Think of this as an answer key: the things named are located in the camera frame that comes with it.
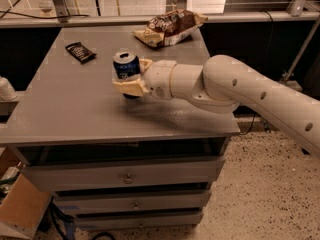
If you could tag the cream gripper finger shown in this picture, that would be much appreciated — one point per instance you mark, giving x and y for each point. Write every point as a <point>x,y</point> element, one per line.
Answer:
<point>136,87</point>
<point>144,65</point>

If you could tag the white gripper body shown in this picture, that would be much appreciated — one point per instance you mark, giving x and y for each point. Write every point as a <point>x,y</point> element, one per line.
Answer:
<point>158,78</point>

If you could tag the blue pepsi can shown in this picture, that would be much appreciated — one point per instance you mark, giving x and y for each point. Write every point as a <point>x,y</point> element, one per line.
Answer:
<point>127,69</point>

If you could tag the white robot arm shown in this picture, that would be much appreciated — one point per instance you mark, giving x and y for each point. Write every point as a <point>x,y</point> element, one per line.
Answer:
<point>221,85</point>

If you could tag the brown chip bag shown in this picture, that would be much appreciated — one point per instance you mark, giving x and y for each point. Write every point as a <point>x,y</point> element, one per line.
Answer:
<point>170,28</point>

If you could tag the small black snack packet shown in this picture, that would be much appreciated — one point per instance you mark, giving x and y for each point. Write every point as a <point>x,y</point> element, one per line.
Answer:
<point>80,52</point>

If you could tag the grey drawer cabinet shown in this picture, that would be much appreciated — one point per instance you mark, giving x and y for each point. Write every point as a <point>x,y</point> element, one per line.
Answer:
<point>72,114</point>

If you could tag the top grey drawer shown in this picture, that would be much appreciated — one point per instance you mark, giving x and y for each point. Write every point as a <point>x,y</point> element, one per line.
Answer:
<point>102,175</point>

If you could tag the grey drawer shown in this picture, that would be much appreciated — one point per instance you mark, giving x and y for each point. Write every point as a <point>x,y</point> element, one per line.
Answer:
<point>141,201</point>
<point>159,219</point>
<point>102,175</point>

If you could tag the middle grey drawer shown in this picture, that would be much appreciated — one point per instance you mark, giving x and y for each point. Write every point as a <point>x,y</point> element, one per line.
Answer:
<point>141,201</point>

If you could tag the white cylinder object at left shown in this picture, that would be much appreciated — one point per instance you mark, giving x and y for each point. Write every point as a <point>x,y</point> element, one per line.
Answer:
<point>7,92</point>

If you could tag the bottom grey drawer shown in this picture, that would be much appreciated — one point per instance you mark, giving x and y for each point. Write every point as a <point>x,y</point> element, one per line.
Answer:
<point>159,219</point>

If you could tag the cardboard box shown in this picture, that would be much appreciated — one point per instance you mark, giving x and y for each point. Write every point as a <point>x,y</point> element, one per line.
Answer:
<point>22,209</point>

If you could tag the grey metal rail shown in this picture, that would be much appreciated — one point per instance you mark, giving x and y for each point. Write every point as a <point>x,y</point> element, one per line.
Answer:
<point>31,21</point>

